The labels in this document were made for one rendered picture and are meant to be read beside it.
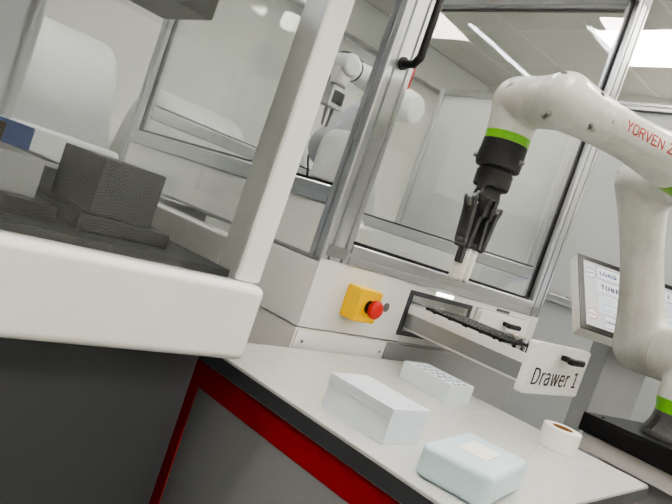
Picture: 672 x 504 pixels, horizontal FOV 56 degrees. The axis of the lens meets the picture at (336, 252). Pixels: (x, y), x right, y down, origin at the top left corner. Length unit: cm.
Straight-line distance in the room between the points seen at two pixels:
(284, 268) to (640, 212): 83
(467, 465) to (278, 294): 67
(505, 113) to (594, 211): 210
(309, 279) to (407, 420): 47
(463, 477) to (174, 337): 38
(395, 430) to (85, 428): 40
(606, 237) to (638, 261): 167
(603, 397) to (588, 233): 117
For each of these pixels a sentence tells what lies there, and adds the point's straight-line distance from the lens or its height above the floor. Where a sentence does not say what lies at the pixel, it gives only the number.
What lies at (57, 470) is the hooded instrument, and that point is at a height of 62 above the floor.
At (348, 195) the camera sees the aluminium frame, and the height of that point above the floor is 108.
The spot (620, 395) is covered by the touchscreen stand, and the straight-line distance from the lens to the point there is 244.
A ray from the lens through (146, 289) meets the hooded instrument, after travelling 76.
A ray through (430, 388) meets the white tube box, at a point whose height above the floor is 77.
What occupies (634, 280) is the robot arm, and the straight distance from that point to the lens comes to 167.
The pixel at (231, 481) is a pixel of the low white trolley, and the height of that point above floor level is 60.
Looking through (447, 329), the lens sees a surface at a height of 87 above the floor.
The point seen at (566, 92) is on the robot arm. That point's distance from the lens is 123.
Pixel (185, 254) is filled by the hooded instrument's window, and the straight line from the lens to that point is 79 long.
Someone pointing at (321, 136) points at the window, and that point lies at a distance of 139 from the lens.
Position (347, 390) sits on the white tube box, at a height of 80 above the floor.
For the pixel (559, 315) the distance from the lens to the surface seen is 335.
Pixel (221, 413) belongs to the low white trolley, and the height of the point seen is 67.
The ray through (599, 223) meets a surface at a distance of 336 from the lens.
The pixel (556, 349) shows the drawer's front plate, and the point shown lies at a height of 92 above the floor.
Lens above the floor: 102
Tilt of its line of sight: 2 degrees down
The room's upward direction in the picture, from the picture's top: 19 degrees clockwise
